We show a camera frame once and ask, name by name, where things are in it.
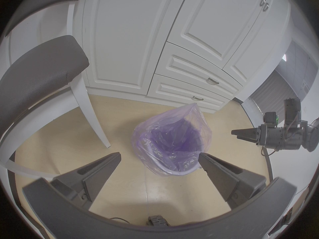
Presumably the grey curtain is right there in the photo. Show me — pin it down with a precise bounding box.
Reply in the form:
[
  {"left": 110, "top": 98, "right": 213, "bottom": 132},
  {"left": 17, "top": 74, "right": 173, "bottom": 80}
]
[{"left": 249, "top": 75, "right": 303, "bottom": 124}]

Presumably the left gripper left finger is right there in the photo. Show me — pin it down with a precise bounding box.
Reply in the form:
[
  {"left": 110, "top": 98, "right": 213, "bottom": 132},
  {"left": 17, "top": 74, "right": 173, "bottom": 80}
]
[{"left": 51, "top": 152, "right": 122, "bottom": 210}]

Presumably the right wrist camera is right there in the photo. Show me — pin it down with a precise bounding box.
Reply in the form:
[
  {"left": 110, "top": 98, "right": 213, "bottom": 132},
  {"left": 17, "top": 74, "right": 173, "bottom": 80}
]
[{"left": 264, "top": 112, "right": 278, "bottom": 128}]

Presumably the grey cushioned white chair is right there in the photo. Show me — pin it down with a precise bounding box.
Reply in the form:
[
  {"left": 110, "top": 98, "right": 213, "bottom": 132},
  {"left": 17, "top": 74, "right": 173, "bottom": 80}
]
[{"left": 0, "top": 0, "right": 112, "bottom": 180}]

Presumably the purple plastic bag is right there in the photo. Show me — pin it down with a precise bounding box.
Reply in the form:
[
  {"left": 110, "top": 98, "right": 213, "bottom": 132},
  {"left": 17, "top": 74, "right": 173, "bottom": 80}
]
[{"left": 131, "top": 103, "right": 213, "bottom": 177}]

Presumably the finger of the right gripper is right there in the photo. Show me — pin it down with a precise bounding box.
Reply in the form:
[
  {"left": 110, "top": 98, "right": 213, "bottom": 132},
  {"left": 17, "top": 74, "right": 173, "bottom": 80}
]
[
  {"left": 237, "top": 135, "right": 259, "bottom": 144},
  {"left": 231, "top": 127, "right": 260, "bottom": 136}
]

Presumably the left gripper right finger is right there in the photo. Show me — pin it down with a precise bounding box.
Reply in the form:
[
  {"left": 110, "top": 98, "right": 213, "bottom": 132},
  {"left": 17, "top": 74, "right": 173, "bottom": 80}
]
[{"left": 198, "top": 153, "right": 267, "bottom": 206}]

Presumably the white trash bin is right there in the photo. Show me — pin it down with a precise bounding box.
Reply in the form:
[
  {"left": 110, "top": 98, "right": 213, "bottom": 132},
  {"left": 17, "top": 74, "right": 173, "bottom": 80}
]
[{"left": 138, "top": 123, "right": 203, "bottom": 176}]

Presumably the white wardrobe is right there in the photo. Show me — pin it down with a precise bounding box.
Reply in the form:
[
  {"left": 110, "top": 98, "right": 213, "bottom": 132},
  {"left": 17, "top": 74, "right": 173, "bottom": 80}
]
[{"left": 75, "top": 0, "right": 292, "bottom": 114}]

